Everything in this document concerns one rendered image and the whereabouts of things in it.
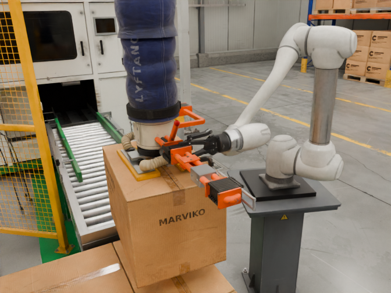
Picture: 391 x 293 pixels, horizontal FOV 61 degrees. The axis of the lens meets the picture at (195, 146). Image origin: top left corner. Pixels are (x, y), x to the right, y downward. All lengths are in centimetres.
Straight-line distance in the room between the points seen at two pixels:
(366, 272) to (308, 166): 114
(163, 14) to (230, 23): 1114
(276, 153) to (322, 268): 109
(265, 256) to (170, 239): 86
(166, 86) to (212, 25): 1074
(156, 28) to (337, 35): 77
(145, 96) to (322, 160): 92
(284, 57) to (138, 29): 67
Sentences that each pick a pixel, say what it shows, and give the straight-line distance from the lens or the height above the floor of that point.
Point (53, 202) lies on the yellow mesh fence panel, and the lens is 266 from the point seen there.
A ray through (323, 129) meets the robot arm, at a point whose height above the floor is 114.
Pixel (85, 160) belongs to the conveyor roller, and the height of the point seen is 53.
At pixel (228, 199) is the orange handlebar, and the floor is 120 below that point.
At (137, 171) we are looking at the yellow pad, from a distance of 138.
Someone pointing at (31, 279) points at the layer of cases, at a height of 54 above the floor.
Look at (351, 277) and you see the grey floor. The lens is 264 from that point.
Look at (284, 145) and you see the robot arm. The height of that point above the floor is 102.
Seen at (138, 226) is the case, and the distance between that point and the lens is 128.
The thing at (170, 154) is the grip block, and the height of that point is 120.
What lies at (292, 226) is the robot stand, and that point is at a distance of 203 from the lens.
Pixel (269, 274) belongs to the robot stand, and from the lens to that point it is 219.
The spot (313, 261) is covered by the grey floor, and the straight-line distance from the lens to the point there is 268.
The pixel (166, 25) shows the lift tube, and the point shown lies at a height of 164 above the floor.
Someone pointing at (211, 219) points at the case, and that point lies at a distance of 139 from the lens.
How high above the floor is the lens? 167
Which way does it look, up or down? 22 degrees down
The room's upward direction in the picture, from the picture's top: 1 degrees counter-clockwise
